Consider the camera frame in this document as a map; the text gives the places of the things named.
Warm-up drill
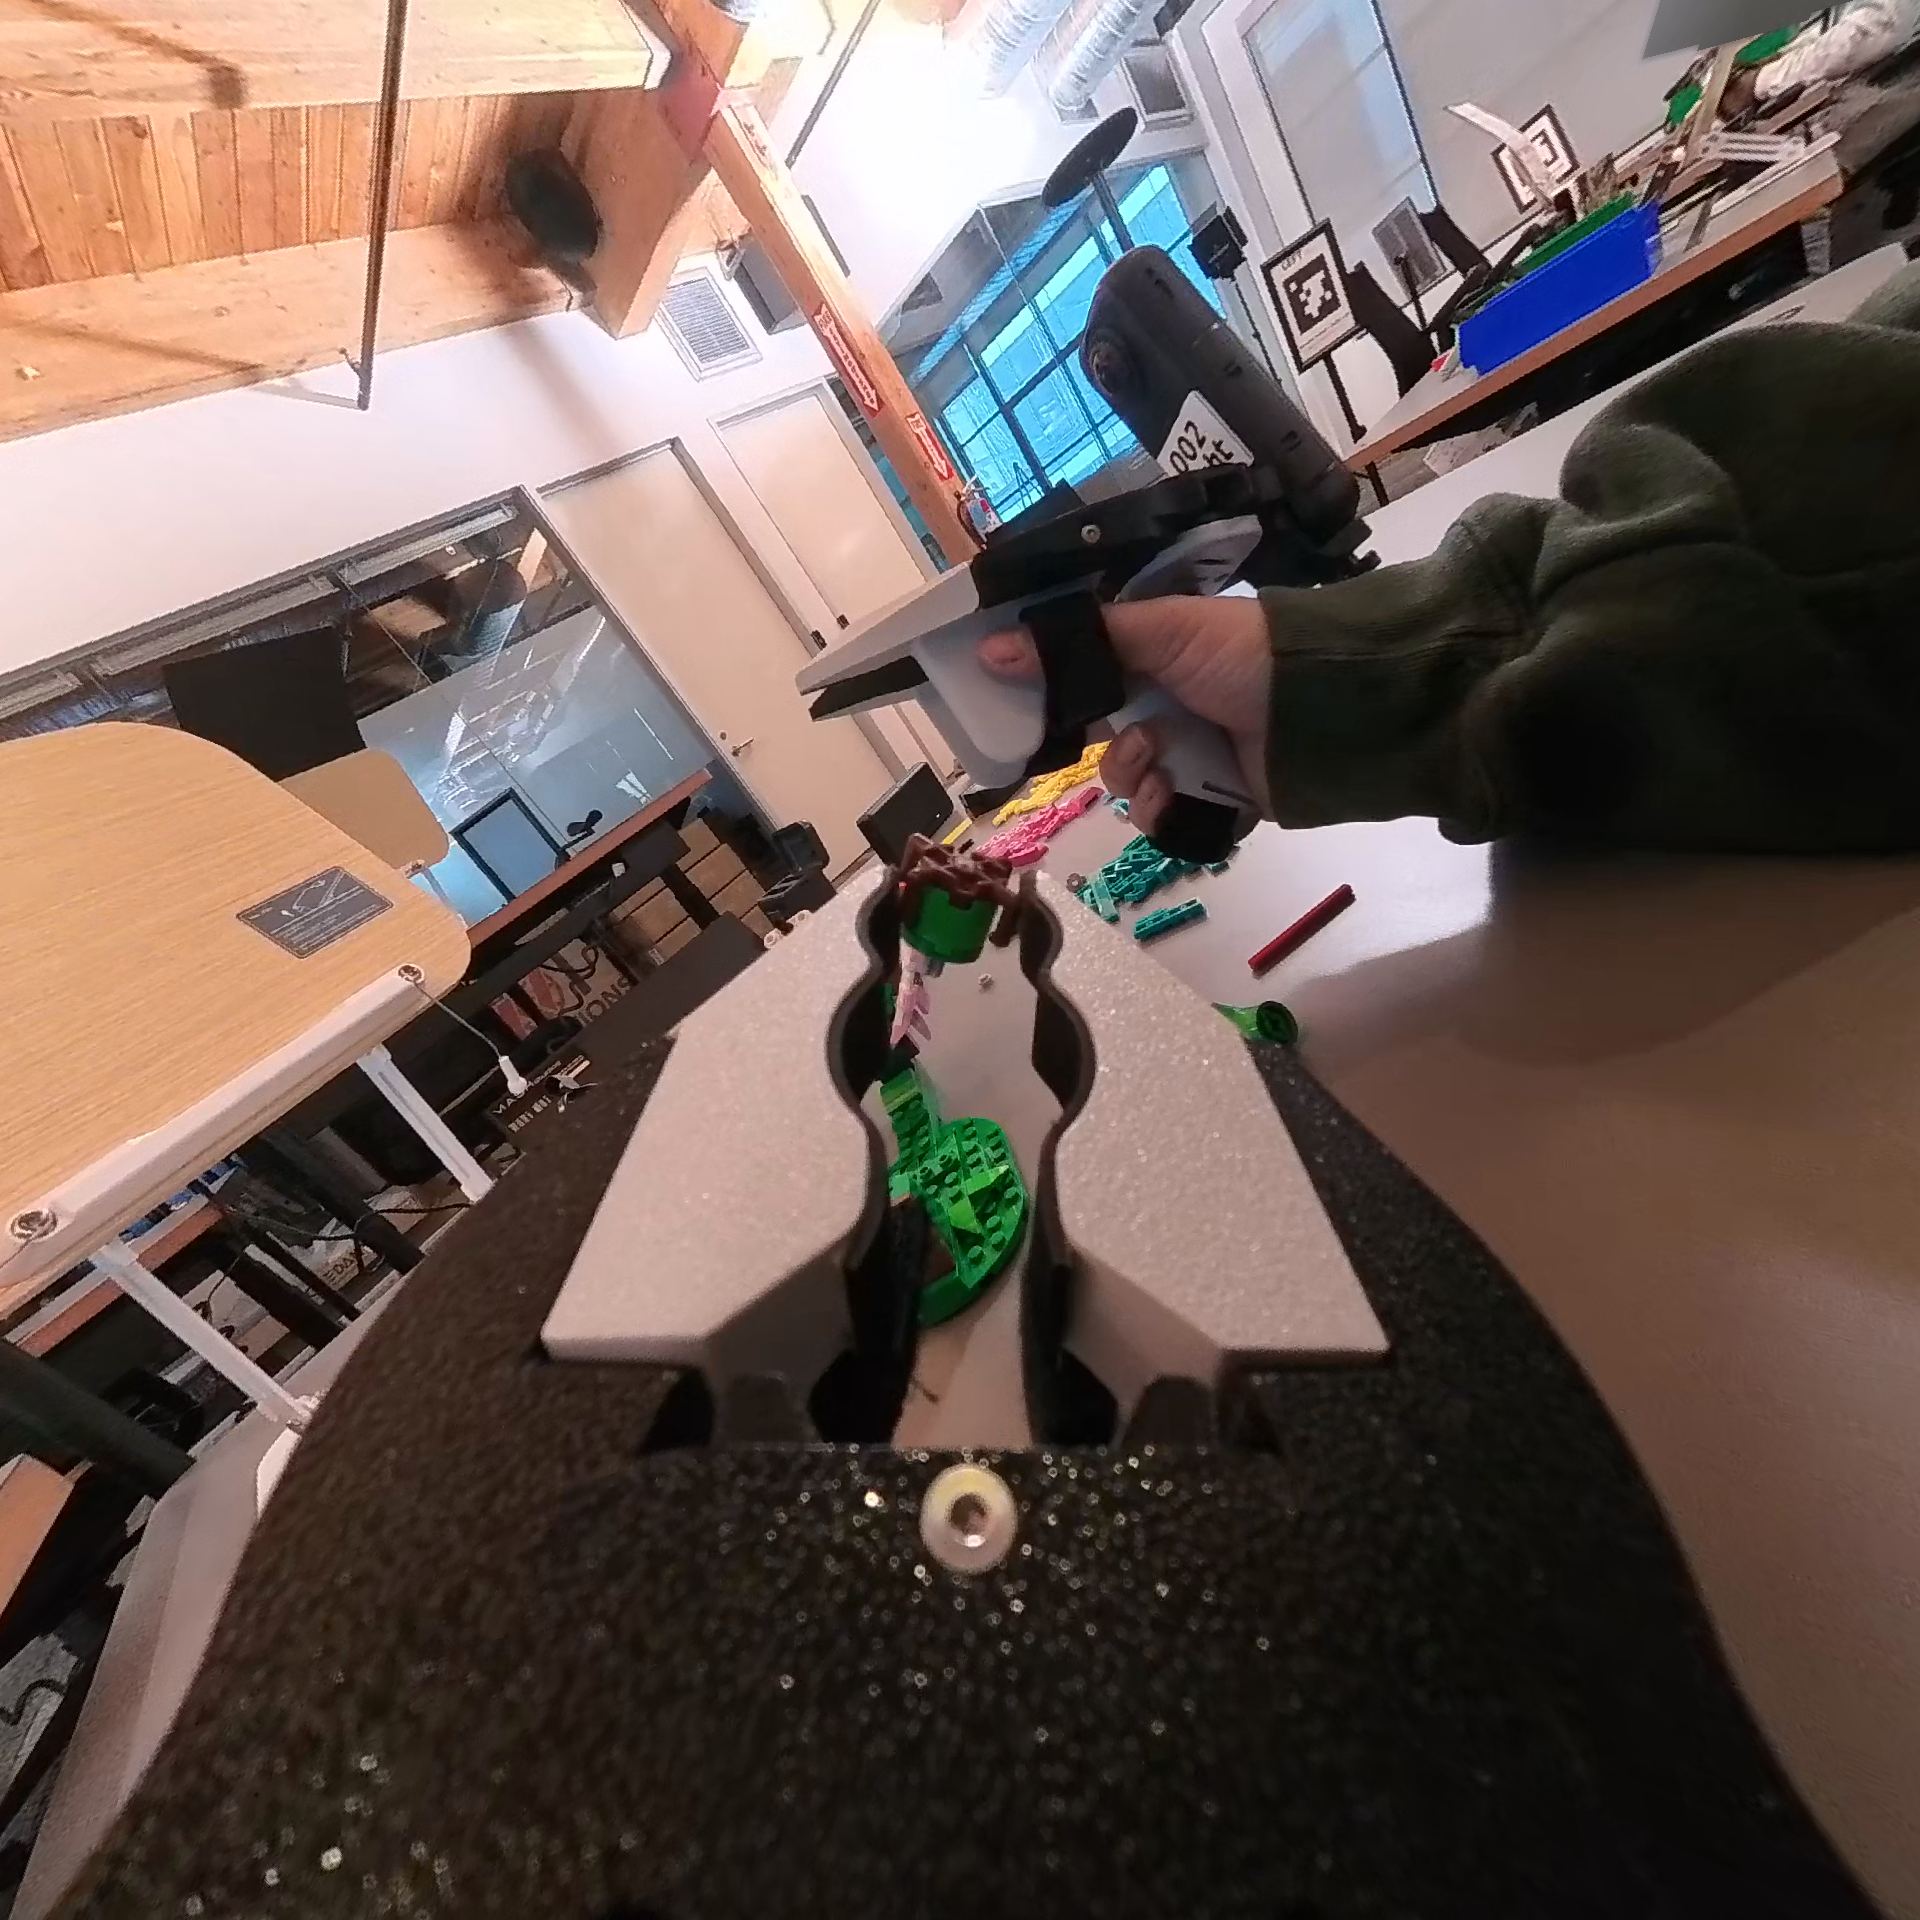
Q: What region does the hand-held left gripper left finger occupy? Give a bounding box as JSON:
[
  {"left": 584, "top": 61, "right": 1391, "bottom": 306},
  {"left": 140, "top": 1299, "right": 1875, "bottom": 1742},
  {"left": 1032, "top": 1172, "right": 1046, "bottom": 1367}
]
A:
[{"left": 539, "top": 867, "right": 904, "bottom": 1444}]

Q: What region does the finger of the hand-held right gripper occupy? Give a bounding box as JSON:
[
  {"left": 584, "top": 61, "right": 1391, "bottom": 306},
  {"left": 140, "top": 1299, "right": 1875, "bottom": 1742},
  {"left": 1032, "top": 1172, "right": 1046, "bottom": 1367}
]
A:
[{"left": 793, "top": 565, "right": 995, "bottom": 731}]

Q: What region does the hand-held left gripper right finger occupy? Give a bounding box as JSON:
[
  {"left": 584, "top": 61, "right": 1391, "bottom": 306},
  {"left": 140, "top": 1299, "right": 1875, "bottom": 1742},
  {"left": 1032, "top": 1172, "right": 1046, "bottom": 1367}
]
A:
[{"left": 1025, "top": 895, "right": 1391, "bottom": 1444}]

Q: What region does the small green brown lego assembly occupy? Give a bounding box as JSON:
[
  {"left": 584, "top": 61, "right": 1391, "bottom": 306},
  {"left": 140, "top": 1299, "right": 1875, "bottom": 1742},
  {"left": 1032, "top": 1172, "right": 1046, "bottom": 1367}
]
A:
[{"left": 883, "top": 835, "right": 1041, "bottom": 967}]

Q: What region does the person's right forearm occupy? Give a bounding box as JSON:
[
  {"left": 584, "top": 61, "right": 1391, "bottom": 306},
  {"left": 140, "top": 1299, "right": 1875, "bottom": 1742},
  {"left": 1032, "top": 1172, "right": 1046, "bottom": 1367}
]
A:
[{"left": 1258, "top": 319, "right": 1920, "bottom": 859}]

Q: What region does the pile of magenta lego pieces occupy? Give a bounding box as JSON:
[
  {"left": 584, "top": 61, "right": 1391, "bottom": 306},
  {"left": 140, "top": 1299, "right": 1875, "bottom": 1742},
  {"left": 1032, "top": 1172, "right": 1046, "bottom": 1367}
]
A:
[{"left": 972, "top": 787, "right": 1110, "bottom": 876}]

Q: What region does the green lego plant model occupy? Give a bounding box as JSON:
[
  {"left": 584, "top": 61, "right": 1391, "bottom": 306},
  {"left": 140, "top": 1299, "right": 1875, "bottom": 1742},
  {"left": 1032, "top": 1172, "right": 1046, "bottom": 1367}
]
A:
[{"left": 883, "top": 961, "right": 1041, "bottom": 1333}]

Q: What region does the dark red lego bar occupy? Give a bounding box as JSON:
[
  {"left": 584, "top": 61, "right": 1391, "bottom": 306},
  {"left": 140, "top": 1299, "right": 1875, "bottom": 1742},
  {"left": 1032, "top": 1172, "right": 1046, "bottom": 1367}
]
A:
[{"left": 1246, "top": 882, "right": 1359, "bottom": 978}]

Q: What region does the pile of dark teal lego pieces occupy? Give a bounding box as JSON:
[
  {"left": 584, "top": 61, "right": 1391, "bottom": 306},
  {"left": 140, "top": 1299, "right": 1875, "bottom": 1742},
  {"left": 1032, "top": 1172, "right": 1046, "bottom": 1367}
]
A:
[{"left": 1076, "top": 831, "right": 1243, "bottom": 947}]

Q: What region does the person's right hand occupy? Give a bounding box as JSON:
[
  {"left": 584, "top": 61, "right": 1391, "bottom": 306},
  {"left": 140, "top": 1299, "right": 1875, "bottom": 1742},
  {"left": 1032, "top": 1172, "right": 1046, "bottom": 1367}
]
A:
[{"left": 976, "top": 595, "right": 1280, "bottom": 825}]

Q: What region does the large fiducial marker sign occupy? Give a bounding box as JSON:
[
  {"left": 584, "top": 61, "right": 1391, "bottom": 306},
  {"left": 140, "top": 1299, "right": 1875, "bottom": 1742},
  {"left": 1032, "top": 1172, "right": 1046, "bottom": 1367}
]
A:
[{"left": 1262, "top": 219, "right": 1355, "bottom": 373}]

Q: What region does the white door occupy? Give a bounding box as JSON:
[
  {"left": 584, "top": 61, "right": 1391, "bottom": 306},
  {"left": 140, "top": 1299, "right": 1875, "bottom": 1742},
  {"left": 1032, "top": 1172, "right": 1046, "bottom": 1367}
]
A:
[{"left": 711, "top": 381, "right": 940, "bottom": 620}]

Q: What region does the stack of cardboard boxes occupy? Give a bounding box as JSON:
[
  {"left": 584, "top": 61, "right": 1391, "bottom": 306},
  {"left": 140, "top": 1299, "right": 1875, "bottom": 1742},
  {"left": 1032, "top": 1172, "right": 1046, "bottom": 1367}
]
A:
[{"left": 592, "top": 810, "right": 790, "bottom": 969}]

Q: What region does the wooden pillar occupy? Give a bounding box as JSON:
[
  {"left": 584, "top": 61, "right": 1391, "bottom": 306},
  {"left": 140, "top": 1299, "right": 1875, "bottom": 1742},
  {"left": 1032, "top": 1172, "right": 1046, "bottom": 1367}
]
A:
[{"left": 703, "top": 82, "right": 987, "bottom": 559}]

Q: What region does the wooden standing desk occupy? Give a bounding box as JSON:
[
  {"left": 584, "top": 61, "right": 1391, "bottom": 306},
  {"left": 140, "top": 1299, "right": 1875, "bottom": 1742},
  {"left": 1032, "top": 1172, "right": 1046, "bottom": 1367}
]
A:
[{"left": 457, "top": 767, "right": 718, "bottom": 977}]

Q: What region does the blue plastic bin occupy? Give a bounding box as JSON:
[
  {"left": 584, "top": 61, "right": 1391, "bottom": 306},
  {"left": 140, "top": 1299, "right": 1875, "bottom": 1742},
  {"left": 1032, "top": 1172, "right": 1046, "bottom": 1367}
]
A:
[{"left": 1451, "top": 191, "right": 1672, "bottom": 379}]

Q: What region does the small fiducial marker sign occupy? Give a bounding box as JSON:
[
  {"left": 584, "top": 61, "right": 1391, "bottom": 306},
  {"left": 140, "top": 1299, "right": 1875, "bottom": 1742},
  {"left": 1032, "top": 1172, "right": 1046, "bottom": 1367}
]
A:
[{"left": 1498, "top": 102, "right": 1580, "bottom": 215}]

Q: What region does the long grey work desk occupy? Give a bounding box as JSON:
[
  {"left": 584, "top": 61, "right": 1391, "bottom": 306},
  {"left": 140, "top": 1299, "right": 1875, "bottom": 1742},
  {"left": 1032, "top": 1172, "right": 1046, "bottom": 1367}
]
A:
[{"left": 1339, "top": 141, "right": 1850, "bottom": 484}]

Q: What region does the light wood side table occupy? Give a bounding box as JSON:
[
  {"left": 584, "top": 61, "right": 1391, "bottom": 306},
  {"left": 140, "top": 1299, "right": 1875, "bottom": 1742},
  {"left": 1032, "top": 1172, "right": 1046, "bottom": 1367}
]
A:
[{"left": 0, "top": 724, "right": 502, "bottom": 1443}]

